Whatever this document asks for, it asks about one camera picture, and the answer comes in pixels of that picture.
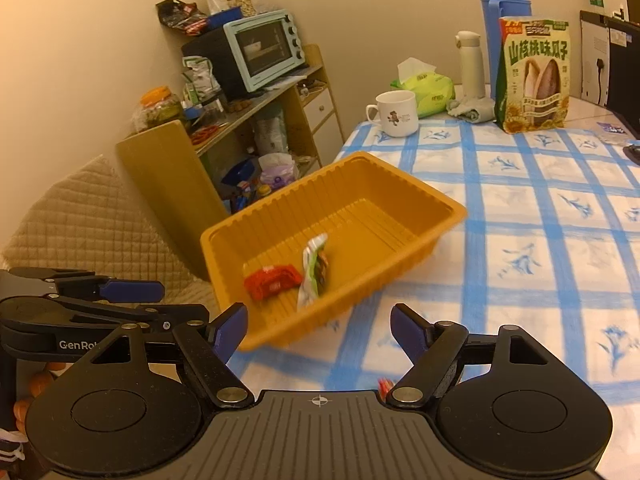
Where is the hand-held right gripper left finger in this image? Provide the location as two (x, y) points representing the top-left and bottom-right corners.
(87, 302), (253, 409)

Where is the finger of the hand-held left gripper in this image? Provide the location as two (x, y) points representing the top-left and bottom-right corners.
(0, 294), (211, 334)
(10, 267), (166, 302)

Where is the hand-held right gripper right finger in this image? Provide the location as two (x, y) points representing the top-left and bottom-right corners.
(387, 302), (552, 409)

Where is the white green snack packet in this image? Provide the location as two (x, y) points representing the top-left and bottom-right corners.
(296, 233), (331, 311)

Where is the orange plastic tray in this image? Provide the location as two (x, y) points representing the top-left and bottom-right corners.
(200, 151), (468, 352)

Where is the quilted chair cover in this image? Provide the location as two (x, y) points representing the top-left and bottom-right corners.
(0, 155), (217, 311)

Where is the wooden shelf unit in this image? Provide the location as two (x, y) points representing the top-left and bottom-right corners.
(116, 44), (346, 233)

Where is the blue bowl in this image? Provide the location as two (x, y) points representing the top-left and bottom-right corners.
(221, 159), (259, 187)

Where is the purple white bag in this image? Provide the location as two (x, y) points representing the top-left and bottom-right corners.
(257, 152), (299, 191)

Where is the blue checked tablecloth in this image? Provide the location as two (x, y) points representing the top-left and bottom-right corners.
(234, 95), (640, 480)

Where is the jar with orange lid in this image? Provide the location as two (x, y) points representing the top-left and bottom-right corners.
(132, 86), (187, 134)

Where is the large white bag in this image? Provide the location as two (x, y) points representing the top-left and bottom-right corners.
(255, 110), (290, 156)

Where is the white mug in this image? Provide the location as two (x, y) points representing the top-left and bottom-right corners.
(365, 90), (418, 138)

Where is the green white bag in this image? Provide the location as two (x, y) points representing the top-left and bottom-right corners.
(181, 56), (221, 106)

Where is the grey cloth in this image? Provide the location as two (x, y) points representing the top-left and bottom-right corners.
(446, 96), (498, 124)

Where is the white drawer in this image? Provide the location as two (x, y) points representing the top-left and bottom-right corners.
(300, 87), (337, 134)

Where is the green tissue pack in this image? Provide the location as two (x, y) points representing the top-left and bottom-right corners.
(390, 57), (456, 120)

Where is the light blue toaster oven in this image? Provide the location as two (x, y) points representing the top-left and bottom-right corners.
(222, 9), (306, 93)

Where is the white thermos bottle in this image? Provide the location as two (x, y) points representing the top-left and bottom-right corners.
(454, 30), (486, 99)

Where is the black snack bag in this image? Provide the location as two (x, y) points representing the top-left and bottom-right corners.
(156, 0), (209, 36)

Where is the blue container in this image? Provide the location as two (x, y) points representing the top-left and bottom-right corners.
(206, 7), (244, 30)

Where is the sunflower seed bag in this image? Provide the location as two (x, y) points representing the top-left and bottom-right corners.
(494, 16), (571, 135)

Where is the blue thermos jug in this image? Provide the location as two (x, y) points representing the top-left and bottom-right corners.
(481, 0), (532, 101)

